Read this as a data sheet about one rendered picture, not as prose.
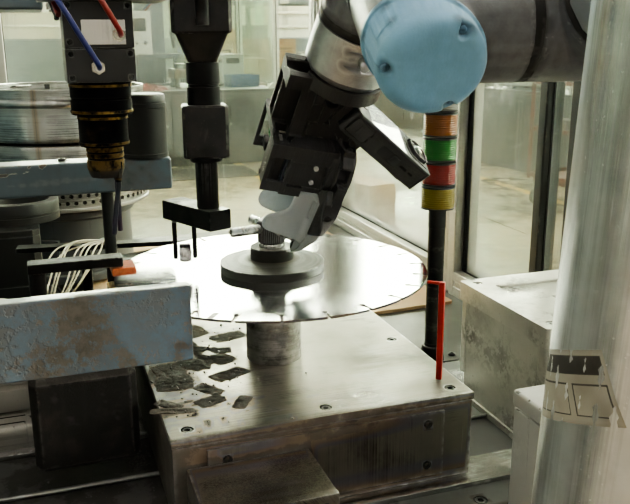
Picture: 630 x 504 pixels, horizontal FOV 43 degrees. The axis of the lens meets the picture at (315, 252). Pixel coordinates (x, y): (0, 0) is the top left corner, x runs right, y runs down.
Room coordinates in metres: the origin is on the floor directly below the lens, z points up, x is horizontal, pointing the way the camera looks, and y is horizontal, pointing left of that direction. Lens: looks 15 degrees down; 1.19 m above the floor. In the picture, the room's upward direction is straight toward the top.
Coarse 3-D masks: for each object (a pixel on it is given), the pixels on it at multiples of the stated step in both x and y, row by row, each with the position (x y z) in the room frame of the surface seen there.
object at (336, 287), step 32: (160, 256) 0.87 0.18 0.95; (192, 256) 0.87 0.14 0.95; (352, 256) 0.87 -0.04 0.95; (384, 256) 0.86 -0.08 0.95; (192, 288) 0.75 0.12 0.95; (224, 288) 0.75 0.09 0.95; (256, 288) 0.75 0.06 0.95; (288, 288) 0.75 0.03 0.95; (320, 288) 0.75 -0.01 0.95; (352, 288) 0.75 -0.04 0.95; (384, 288) 0.75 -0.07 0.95; (416, 288) 0.75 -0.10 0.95; (224, 320) 0.66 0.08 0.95; (256, 320) 0.66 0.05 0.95; (288, 320) 0.66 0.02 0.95
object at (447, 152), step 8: (424, 136) 1.05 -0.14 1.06; (424, 144) 1.03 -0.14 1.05; (432, 144) 1.02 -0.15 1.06; (440, 144) 1.02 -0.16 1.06; (448, 144) 1.02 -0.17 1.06; (456, 144) 1.03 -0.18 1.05; (424, 152) 1.03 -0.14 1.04; (432, 152) 1.02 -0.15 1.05; (440, 152) 1.02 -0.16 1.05; (448, 152) 1.02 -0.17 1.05; (432, 160) 1.02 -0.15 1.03; (440, 160) 1.02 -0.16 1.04; (448, 160) 1.02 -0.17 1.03; (456, 160) 1.03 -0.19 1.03
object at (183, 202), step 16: (208, 176) 0.76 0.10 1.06; (208, 192) 0.76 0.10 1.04; (176, 208) 0.79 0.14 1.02; (192, 208) 0.77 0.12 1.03; (208, 208) 0.76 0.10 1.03; (224, 208) 0.77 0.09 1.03; (176, 224) 0.79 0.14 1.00; (192, 224) 0.77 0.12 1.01; (208, 224) 0.75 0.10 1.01; (224, 224) 0.76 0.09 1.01; (176, 240) 0.79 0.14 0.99; (192, 240) 0.80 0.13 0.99; (176, 256) 0.79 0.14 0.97
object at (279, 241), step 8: (256, 216) 0.85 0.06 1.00; (256, 224) 0.84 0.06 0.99; (232, 232) 0.79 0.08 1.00; (240, 232) 0.80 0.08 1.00; (248, 232) 0.80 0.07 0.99; (256, 232) 0.81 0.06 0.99; (264, 232) 0.81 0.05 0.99; (272, 232) 0.81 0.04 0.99; (264, 240) 0.81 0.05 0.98; (272, 240) 0.81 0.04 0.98; (280, 240) 0.81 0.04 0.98; (272, 248) 0.81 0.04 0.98
